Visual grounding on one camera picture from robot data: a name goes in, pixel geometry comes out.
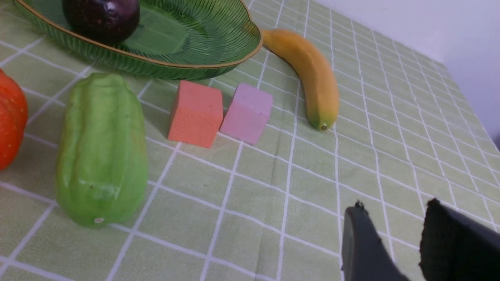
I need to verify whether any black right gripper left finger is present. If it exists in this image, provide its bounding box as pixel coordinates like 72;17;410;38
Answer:
341;201;408;281

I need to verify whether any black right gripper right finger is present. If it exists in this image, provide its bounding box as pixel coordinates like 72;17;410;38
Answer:
419;199;500;281

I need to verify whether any yellow toy banana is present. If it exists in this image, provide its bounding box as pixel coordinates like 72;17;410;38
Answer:
261;28;340;130

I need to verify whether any purple toy mangosteen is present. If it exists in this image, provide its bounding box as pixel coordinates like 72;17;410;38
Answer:
61;0;140;44

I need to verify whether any green checkered tablecloth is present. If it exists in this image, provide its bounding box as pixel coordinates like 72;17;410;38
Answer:
1;0;499;281

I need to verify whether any pink foam cube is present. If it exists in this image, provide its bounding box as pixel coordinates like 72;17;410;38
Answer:
220;82;273;145

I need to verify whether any orange foam cube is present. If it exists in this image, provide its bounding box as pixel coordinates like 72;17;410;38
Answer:
167;80;223;149

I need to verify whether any green toy chayote gourd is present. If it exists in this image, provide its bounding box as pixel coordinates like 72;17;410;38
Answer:
55;73;148;228

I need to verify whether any green glass leaf plate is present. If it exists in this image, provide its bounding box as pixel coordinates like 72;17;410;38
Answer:
13;0;263;80

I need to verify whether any orange toy pumpkin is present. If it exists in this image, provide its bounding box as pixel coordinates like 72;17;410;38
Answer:
0;69;29;170

